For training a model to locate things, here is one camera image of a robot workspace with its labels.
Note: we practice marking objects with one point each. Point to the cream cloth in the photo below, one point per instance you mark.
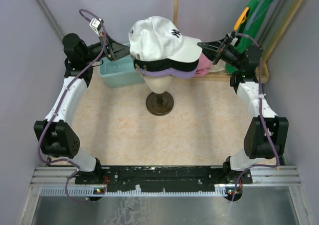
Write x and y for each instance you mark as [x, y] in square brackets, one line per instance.
[219, 68]

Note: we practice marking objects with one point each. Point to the purple cap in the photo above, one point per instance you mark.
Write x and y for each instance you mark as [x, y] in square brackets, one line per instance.
[167, 72]

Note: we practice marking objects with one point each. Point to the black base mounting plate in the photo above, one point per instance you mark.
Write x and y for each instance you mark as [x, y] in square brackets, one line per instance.
[159, 178]

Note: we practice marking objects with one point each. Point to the teal plastic bin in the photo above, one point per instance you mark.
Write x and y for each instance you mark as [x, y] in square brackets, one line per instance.
[119, 73]

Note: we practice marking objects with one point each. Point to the wooden clothes rack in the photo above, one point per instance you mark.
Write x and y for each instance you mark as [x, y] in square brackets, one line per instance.
[216, 18]

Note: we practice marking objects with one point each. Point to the pink cloth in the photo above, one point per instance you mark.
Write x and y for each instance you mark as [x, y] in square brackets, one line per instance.
[203, 67]

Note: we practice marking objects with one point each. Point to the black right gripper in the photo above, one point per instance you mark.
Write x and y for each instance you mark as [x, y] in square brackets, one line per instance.
[218, 49]

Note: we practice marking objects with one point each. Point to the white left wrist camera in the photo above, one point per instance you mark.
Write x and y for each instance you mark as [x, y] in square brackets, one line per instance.
[96, 25]

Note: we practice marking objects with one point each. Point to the black cap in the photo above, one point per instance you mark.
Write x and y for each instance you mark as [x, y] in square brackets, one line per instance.
[160, 65]

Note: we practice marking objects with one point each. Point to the green tank top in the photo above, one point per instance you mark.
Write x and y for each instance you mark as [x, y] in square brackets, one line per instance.
[254, 29]

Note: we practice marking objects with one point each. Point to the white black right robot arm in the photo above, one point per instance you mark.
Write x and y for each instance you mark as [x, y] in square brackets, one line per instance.
[267, 133]

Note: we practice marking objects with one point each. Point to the white cap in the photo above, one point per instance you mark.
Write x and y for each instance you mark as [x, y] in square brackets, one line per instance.
[157, 38]

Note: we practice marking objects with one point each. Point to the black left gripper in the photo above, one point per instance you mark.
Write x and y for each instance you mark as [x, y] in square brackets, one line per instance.
[115, 51]

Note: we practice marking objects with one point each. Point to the beige mannequin head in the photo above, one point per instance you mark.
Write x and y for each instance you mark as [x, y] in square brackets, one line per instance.
[158, 85]

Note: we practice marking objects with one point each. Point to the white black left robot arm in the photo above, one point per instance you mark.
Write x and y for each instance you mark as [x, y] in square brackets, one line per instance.
[55, 136]

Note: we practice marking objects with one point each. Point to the grey plastic hanger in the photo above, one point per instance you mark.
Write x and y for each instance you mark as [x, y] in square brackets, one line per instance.
[262, 7]

